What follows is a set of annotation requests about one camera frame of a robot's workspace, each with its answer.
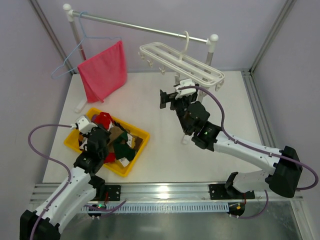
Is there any tan ribbed sock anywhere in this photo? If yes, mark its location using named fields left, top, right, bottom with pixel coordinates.
left=109, top=126, right=127, bottom=143

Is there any dark green sock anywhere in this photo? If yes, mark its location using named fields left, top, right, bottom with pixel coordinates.
left=112, top=132, right=136, bottom=162

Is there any brown sock with dark toe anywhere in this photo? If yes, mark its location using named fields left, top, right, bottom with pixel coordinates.
left=132, top=135, right=143, bottom=151

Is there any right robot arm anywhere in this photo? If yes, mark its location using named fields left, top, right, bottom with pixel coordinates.
left=160, top=90, right=303, bottom=198

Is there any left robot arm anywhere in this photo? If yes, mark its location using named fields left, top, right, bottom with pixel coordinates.
left=19, top=125, right=110, bottom=240

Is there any white sock clip hanger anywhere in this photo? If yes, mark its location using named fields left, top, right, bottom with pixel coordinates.
left=138, top=31, right=225, bottom=91

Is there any red sock in bin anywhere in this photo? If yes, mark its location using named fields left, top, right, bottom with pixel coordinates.
left=93, top=112, right=114, bottom=130

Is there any red white snowman sock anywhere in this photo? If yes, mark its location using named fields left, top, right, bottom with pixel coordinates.
left=104, top=152, right=130, bottom=168

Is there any yellow plastic bin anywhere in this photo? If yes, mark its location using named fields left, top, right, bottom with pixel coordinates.
left=63, top=107, right=151, bottom=178

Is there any pink towel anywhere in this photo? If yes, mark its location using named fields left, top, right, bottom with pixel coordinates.
left=77, top=40, right=128, bottom=103

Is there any metal clothes rack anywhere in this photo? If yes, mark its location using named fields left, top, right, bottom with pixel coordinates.
left=67, top=0, right=232, bottom=131

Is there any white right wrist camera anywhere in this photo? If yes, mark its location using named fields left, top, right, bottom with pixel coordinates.
left=174, top=78, right=197, bottom=99

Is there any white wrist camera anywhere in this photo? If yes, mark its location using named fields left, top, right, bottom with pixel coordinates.
left=75, top=115, right=97, bottom=134
left=174, top=78, right=197, bottom=99

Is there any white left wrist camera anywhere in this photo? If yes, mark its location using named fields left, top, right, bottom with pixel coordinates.
left=75, top=115, right=97, bottom=134

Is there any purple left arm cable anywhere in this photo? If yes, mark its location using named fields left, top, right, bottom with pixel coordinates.
left=27, top=123, right=77, bottom=240

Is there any aluminium mounting rail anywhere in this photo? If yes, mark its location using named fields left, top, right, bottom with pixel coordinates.
left=31, top=182, right=303, bottom=202

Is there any blue wire hanger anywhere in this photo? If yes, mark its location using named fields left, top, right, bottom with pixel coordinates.
left=51, top=11, right=123, bottom=80

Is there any slotted cable duct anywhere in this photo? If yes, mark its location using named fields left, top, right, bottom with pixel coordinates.
left=80, top=202, right=229, bottom=214

